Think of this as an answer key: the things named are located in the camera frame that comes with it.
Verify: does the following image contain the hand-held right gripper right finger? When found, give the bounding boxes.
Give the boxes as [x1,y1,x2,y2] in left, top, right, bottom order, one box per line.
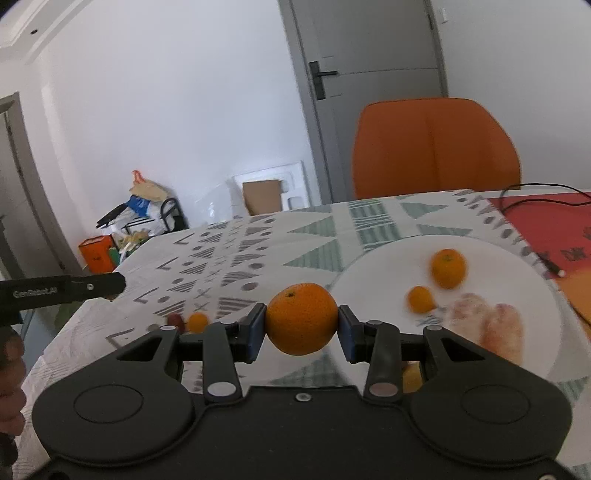
[339,305,490,401]

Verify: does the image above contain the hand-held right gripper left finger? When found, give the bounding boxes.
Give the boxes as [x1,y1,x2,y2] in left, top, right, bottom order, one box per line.
[115,303,267,401]

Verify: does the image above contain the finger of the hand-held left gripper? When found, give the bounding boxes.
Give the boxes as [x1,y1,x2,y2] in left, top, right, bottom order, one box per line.
[69,271,127,304]

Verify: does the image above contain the large orange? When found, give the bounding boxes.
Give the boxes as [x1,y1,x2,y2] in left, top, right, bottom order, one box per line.
[265,282,340,356]
[430,248,467,291]

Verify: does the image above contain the white plate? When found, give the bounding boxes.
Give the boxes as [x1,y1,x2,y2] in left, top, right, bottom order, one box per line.
[329,235,567,385]

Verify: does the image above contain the peeled pomelo segment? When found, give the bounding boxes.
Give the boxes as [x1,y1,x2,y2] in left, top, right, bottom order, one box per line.
[444,292,495,352]

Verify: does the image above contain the peeled orange half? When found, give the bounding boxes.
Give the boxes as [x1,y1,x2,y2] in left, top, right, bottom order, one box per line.
[482,303,526,365]

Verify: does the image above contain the person's left hand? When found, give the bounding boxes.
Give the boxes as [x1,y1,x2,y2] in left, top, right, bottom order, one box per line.
[0,330,28,437]

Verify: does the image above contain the orange box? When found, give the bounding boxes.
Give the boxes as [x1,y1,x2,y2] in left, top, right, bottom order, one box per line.
[78,235,117,274]

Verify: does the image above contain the black flat case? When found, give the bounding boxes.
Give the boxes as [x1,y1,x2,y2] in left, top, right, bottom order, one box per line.
[95,201,131,228]

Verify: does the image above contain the patterned tablecloth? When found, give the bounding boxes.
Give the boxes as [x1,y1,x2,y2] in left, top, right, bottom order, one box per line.
[13,188,591,480]

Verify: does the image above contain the black metal rack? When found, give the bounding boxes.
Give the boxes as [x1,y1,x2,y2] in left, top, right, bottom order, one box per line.
[159,197,188,232]

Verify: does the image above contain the tan paper bag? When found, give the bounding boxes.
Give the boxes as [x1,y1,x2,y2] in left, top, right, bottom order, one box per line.
[129,170,168,202]

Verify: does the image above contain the cardboard box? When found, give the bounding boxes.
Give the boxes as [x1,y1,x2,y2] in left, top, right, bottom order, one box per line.
[242,179,287,217]

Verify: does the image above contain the white foam board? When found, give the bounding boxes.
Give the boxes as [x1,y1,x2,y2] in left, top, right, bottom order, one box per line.
[230,160,308,218]

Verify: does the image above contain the orange chair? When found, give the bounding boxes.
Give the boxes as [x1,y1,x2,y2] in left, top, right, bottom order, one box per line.
[351,96,522,200]

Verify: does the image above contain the red printed mat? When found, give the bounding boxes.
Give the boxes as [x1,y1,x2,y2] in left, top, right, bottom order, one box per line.
[488,192,591,333]

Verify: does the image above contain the grey door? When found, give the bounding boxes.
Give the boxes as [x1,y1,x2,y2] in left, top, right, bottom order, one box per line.
[278,0,450,205]

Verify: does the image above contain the grey side door frame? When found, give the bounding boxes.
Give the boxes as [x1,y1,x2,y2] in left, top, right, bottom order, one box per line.
[0,91,86,280]

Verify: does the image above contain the black cable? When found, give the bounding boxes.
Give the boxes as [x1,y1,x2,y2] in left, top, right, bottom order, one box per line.
[500,183,591,325]

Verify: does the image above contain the black door handle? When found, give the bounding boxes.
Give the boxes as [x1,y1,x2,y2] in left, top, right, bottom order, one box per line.
[309,60,339,101]

